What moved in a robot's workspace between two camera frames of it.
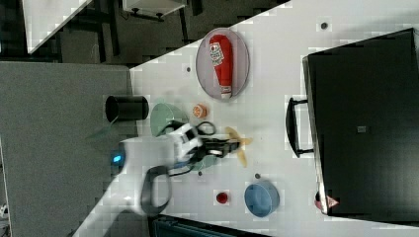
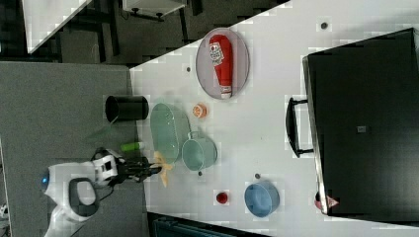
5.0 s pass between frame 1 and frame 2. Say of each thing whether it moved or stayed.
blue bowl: stayed
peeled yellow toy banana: moved
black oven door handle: stayed
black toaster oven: stayed
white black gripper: moved
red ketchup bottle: stayed
